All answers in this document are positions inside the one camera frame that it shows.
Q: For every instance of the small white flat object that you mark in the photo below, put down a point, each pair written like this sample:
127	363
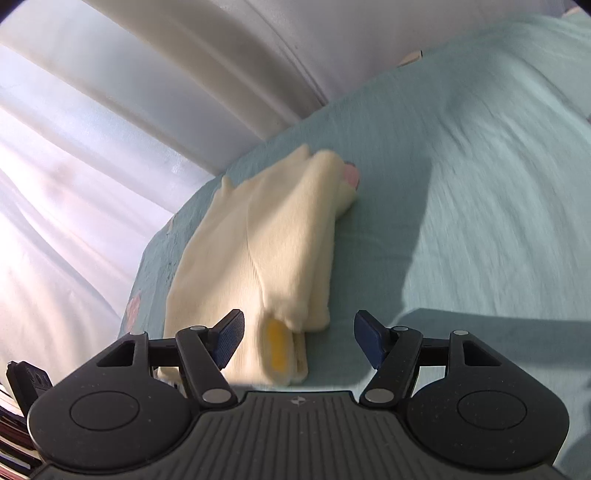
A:
411	57

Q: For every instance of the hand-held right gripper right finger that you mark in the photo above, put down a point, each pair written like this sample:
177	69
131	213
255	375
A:
367	339

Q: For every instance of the cream knit sweater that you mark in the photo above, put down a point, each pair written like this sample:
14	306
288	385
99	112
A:
277	240

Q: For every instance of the teal blanket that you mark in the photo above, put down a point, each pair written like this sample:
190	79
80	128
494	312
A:
461	184

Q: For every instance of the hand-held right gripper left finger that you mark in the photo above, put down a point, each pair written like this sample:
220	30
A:
228	339

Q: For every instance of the white curtain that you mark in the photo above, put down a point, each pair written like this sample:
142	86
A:
92	161

